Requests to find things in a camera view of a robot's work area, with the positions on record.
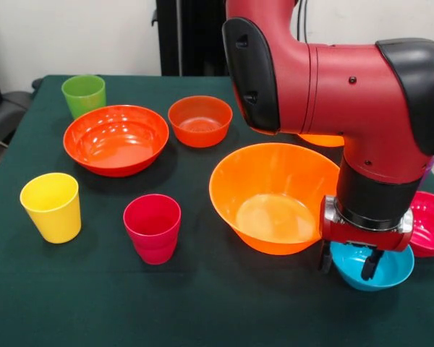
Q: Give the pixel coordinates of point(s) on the pink plastic cup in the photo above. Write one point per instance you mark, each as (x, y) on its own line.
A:
(152, 231)

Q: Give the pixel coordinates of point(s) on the large orange bowl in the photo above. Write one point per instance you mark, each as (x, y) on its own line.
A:
(320, 140)
(267, 180)

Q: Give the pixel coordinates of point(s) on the wide red bowl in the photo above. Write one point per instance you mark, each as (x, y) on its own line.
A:
(115, 144)

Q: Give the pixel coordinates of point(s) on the dark green tablecloth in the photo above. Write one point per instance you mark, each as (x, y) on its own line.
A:
(217, 307)

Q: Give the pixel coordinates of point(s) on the green plastic cup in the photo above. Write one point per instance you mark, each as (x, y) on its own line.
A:
(83, 97)

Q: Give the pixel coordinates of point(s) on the yellow plastic cup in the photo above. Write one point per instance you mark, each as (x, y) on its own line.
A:
(52, 209)

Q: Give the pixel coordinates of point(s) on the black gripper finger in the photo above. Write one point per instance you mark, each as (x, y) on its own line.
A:
(325, 260)
(369, 269)

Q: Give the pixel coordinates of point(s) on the purple plastic cup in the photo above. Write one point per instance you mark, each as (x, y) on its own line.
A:
(428, 170)

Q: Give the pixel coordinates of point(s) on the pink plastic bowl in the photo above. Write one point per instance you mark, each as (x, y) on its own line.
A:
(430, 224)

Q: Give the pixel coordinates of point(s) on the blue plastic bowl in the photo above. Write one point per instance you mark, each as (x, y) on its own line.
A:
(394, 271)

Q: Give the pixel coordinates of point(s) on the black chair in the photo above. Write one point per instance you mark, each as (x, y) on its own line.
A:
(3, 108)

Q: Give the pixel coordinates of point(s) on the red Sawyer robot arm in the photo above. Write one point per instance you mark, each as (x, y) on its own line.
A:
(329, 90)

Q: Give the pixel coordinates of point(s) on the small red bowl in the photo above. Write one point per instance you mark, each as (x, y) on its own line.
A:
(200, 126)

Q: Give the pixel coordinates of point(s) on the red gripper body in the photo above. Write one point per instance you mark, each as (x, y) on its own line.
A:
(361, 236)

